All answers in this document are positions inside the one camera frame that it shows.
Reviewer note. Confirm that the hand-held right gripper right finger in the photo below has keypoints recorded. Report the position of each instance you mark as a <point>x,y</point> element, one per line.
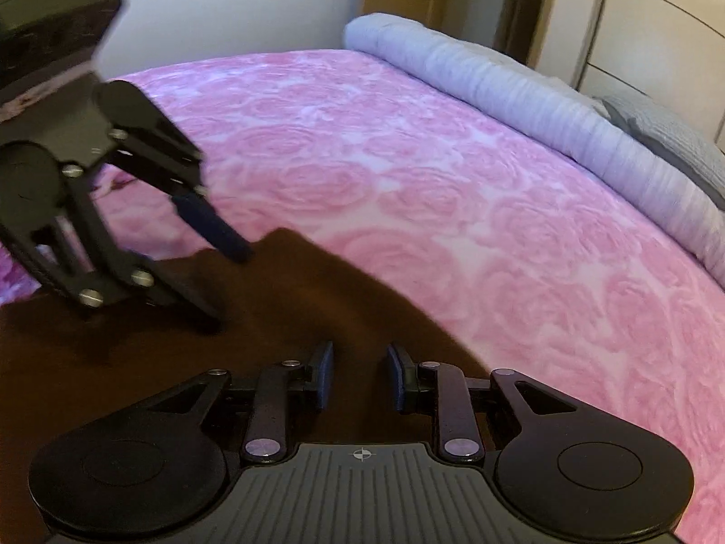
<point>399,377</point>

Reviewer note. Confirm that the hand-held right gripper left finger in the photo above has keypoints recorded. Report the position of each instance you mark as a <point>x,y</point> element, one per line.
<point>325,377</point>

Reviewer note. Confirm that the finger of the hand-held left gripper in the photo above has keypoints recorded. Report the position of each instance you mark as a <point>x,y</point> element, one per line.
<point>215,226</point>
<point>170,300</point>

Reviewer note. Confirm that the brown knitted cardigan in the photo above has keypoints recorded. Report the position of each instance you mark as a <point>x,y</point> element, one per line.
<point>340,306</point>

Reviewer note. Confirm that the pink floral blanket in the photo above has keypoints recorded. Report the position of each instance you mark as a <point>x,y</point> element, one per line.
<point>425,181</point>

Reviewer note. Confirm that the white ribbed rolled duvet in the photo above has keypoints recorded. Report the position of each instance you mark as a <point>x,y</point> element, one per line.
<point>510,96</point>

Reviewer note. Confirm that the grey pillow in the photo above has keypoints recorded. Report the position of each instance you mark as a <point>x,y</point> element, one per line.
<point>668,130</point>

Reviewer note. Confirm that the cream wardrobe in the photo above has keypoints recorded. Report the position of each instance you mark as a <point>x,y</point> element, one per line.
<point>651,28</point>

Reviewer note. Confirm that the wooden door frame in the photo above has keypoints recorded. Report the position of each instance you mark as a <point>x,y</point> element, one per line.
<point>512,5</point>

